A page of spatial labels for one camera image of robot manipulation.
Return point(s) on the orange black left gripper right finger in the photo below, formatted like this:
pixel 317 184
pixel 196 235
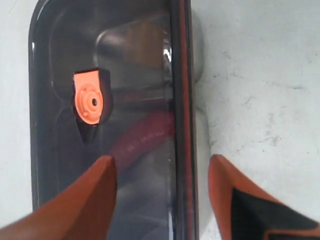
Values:
pixel 244 211

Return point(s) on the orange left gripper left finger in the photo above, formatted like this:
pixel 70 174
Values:
pixel 83 211

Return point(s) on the red toy sausage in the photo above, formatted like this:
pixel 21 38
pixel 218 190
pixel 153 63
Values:
pixel 143 136

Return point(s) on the dark lid with orange seal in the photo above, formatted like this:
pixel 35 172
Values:
pixel 96 67

